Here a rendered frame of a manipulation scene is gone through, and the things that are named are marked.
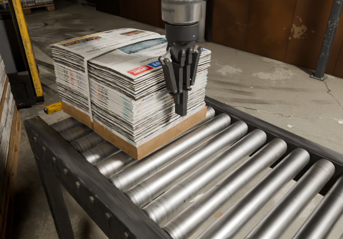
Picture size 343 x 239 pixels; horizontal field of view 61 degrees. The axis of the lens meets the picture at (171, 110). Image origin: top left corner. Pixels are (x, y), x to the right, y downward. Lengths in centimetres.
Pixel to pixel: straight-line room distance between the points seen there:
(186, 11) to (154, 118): 27
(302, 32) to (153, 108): 313
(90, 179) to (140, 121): 18
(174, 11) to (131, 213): 43
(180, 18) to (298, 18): 314
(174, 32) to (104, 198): 39
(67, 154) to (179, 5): 48
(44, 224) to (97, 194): 110
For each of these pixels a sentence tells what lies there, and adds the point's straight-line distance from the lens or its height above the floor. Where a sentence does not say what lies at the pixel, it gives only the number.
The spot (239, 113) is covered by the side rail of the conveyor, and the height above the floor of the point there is 80.
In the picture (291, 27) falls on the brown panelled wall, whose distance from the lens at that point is 377.
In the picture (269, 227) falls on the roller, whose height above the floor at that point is 80.
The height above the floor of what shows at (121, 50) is 103.
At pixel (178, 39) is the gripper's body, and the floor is 110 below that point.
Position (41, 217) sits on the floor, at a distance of 182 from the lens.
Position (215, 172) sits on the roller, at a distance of 75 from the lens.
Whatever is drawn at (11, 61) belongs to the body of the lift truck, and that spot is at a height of 39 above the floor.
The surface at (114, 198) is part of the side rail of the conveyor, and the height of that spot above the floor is 80.
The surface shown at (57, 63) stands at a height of 97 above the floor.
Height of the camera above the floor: 129
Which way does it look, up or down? 30 degrees down
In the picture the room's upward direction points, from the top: straight up
